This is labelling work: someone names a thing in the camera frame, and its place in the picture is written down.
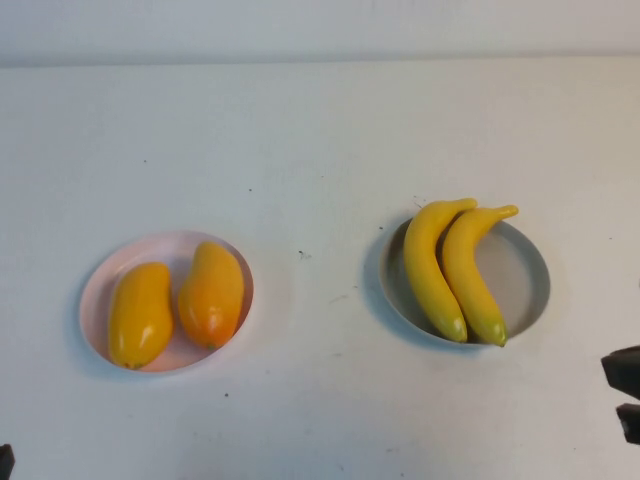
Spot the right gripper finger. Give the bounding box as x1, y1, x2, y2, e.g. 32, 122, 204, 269
615, 403, 640, 444
601, 344, 640, 401

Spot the yellow banana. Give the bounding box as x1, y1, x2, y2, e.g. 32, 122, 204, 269
441, 204, 520, 348
403, 198, 479, 344

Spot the yellow mango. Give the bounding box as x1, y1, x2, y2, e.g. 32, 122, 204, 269
107, 262, 175, 370

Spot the orange blushed mango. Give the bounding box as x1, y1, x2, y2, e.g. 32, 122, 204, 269
177, 241, 246, 350

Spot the grey-blue round plate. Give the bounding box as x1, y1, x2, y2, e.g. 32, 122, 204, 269
377, 212, 552, 347

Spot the pink round plate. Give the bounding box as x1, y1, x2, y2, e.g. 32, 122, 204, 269
78, 229, 255, 375

